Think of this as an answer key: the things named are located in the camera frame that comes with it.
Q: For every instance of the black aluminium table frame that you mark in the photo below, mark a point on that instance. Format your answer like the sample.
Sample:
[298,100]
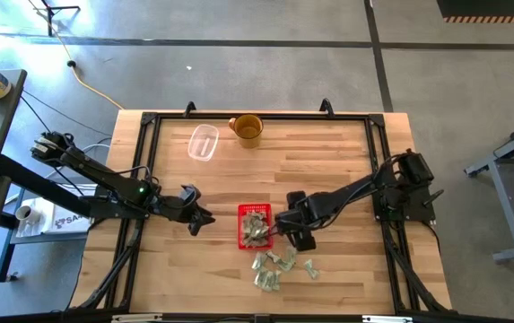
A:
[150,118]

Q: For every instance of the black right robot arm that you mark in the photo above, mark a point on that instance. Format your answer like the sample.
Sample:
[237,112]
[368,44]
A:
[351,193]

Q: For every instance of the white mug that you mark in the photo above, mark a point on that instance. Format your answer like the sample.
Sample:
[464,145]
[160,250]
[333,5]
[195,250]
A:
[25,214]

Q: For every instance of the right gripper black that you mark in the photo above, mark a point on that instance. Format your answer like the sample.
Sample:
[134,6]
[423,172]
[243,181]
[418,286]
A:
[301,220]

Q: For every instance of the amber plastic cup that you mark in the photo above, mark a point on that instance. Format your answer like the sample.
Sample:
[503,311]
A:
[247,130]

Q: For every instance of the green white stevia packet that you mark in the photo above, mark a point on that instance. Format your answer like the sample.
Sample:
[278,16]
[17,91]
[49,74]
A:
[261,279]
[258,242]
[258,260]
[311,268]
[248,234]
[283,265]
[273,255]
[262,229]
[251,219]
[277,279]
[268,282]
[291,254]

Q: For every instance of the grey metal table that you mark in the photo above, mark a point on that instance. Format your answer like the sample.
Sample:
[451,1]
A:
[506,202]

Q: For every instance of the black frame clamp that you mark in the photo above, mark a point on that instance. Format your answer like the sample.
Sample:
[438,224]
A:
[326,102]
[189,104]

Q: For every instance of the red slotted plastic basket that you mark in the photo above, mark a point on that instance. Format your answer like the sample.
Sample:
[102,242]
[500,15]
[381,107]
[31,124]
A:
[240,229]

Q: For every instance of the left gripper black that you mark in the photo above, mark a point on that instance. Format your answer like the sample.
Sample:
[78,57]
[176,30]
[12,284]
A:
[178,207]

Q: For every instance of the black mat with hazard stripe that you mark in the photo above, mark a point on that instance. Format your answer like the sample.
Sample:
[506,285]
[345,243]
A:
[490,8]

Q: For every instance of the black slanted desk bar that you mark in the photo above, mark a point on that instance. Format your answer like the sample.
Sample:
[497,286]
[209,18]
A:
[37,184]

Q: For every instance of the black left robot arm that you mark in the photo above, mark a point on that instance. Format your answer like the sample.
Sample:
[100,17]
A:
[104,177]

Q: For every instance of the silver edge bracket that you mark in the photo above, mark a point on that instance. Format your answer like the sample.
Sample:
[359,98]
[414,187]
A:
[135,318]
[389,319]

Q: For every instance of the black camera in grey mount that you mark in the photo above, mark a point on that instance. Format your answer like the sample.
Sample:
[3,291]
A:
[261,319]

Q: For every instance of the clear plastic container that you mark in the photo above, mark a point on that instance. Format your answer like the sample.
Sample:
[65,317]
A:
[202,142]

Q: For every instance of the blue metal cart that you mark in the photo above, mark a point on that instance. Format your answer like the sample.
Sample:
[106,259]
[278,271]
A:
[4,262]

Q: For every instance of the black tripod stand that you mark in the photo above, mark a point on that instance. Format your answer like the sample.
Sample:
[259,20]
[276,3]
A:
[50,20]

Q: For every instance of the white printed bag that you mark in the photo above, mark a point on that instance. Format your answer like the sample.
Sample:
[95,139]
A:
[68,222]

